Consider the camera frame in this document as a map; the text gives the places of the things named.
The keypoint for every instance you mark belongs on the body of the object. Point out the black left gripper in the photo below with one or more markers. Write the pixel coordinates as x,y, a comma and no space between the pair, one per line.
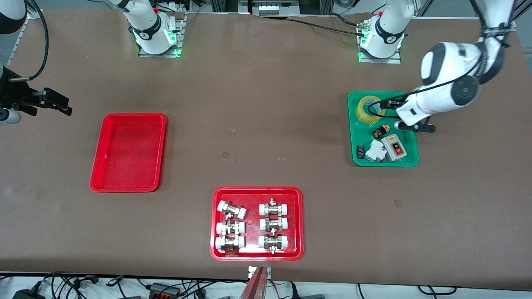
384,104

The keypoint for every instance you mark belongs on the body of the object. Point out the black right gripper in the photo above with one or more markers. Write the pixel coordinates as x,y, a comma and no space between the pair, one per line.
12,93

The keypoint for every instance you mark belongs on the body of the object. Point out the yellow tape roll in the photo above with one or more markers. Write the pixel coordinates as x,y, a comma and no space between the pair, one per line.
360,114

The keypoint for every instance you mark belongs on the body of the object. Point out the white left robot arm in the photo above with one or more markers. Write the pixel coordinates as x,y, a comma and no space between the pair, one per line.
440,58

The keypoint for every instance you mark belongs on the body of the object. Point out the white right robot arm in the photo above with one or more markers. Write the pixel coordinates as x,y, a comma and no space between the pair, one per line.
147,20

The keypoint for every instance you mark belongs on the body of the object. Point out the green plastic tray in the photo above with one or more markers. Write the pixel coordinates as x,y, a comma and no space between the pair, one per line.
362,135

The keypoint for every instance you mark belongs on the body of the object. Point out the red plastic tray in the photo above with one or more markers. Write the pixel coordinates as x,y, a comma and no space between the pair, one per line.
126,153
252,232

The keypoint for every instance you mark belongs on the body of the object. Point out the clear tape patch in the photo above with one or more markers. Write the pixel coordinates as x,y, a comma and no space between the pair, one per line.
227,155

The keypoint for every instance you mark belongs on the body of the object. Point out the small brown block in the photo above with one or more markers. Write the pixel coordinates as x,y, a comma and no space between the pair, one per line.
386,128

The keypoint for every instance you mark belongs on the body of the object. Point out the black orange push button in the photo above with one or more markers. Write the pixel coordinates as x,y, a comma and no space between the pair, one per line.
378,134

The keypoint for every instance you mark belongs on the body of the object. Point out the black terminal block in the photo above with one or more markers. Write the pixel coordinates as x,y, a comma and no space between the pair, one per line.
360,151

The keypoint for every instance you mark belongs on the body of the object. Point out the white capped metal pipe fitting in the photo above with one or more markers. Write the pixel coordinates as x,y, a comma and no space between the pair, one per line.
273,209
232,209
230,243
230,227
273,224
273,241

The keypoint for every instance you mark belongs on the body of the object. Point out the black power adapter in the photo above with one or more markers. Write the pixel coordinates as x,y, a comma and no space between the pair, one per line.
27,294

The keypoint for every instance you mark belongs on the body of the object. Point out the grey power strip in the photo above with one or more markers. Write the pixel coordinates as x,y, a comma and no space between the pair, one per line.
272,9

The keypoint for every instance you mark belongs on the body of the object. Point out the black orange connector box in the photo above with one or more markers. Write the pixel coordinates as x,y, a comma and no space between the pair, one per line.
164,289

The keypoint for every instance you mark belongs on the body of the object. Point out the reddish metal bar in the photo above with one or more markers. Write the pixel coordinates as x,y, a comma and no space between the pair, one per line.
255,288

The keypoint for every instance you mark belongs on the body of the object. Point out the grey switch box red button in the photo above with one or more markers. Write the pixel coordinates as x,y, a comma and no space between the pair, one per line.
395,148

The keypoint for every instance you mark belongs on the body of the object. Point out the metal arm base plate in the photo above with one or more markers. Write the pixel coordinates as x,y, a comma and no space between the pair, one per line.
181,37
395,59

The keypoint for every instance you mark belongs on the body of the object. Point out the aluminium frame profile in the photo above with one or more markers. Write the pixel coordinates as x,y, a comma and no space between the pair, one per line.
34,15
513,25
423,7

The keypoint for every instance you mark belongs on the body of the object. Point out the dark aluminium frame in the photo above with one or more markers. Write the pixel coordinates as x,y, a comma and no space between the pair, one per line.
224,5

